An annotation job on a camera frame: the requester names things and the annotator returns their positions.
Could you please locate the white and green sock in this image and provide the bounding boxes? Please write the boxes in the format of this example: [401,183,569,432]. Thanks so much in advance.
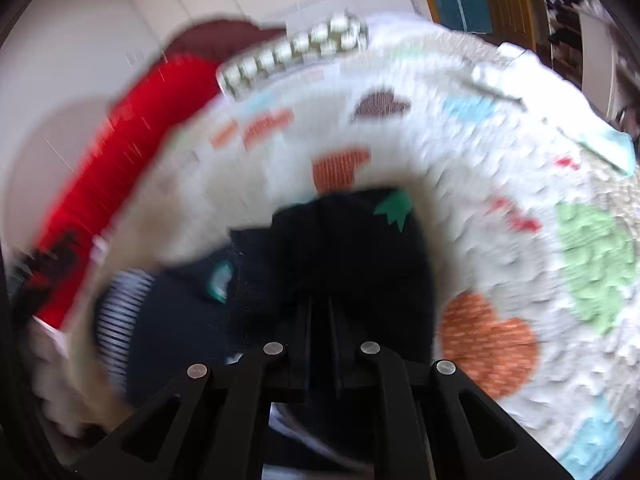
[472,42,638,176]

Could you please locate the dark red cloth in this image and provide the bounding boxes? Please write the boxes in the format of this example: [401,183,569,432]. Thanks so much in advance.
[162,19,288,68]

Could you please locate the wooden door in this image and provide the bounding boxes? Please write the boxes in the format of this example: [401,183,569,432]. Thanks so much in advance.
[475,0,538,48]

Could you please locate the cluttered shoe rack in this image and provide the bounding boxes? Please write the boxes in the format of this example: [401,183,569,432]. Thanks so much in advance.
[530,0,601,86]

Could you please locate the bright red cloth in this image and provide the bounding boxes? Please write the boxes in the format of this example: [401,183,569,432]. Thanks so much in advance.
[32,55,223,328]

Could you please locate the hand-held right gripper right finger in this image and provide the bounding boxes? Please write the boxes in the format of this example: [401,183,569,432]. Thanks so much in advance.
[327,296,577,480]

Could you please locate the olive leaf print pillow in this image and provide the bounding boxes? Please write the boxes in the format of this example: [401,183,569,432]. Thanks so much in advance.
[217,12,371,98]

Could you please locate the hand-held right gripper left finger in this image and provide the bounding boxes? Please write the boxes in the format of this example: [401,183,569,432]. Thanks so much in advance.
[70,300,315,480]

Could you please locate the black pants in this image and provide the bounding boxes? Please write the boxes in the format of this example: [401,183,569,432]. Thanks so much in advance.
[92,187,441,471]

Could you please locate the beige patterned quilt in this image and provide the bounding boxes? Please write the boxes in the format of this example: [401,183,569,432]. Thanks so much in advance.
[65,12,640,480]

